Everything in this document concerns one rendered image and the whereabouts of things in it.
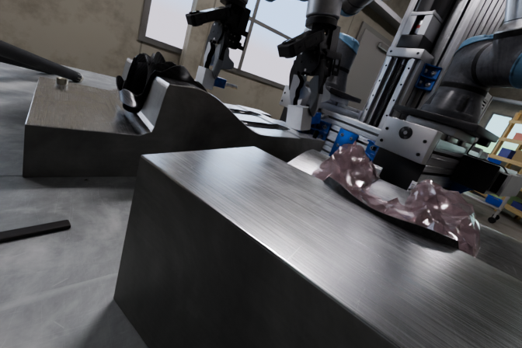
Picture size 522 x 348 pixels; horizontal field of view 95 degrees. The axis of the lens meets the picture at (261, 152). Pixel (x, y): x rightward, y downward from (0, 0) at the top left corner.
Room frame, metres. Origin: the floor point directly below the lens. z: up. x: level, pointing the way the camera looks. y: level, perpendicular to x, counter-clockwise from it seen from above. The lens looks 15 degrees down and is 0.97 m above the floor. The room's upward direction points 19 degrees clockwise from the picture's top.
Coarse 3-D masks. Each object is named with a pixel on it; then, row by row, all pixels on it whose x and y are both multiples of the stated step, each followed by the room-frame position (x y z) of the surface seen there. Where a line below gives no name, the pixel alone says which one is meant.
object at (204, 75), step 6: (198, 72) 0.72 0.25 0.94; (204, 72) 0.69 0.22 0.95; (210, 72) 0.70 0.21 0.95; (198, 78) 0.71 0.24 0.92; (204, 78) 0.69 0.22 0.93; (210, 78) 0.70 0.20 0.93; (216, 78) 0.72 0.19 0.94; (222, 78) 0.73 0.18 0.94; (204, 84) 0.69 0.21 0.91; (210, 84) 0.70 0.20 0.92; (216, 84) 0.72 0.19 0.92; (222, 84) 0.74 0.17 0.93; (228, 84) 0.77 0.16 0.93
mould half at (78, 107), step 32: (128, 64) 0.47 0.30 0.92; (64, 96) 0.34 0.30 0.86; (96, 96) 0.40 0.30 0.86; (160, 96) 0.31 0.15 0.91; (192, 96) 0.33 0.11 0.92; (32, 128) 0.22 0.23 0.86; (64, 128) 0.24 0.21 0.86; (96, 128) 0.26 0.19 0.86; (128, 128) 0.30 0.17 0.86; (160, 128) 0.30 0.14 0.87; (192, 128) 0.33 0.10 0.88; (224, 128) 0.37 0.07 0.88; (256, 128) 0.47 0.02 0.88; (32, 160) 0.22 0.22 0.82; (64, 160) 0.24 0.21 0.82; (96, 160) 0.26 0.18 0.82; (128, 160) 0.28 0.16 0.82; (288, 160) 0.49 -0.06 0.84
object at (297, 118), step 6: (288, 108) 0.59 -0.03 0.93; (294, 108) 0.58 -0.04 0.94; (300, 108) 0.57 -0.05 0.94; (306, 108) 0.57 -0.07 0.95; (288, 114) 0.59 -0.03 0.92; (294, 114) 0.58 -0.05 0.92; (300, 114) 0.57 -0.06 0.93; (306, 114) 0.57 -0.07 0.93; (318, 114) 0.61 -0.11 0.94; (288, 120) 0.59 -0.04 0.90; (294, 120) 0.58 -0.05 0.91; (300, 120) 0.56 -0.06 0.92; (306, 120) 0.57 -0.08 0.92; (312, 120) 0.59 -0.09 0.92; (318, 120) 0.61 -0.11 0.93; (288, 126) 0.59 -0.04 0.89; (294, 126) 0.57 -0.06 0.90; (300, 126) 0.56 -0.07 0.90; (306, 126) 0.57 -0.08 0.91
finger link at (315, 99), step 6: (312, 78) 0.58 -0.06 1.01; (312, 84) 0.57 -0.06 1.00; (324, 84) 0.59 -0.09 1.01; (312, 90) 0.57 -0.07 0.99; (324, 90) 0.59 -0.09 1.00; (312, 96) 0.57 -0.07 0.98; (318, 96) 0.56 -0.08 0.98; (324, 96) 0.59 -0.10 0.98; (312, 102) 0.57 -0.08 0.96; (318, 102) 0.57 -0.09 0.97; (324, 102) 0.59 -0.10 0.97; (312, 108) 0.57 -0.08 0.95; (312, 114) 0.57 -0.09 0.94
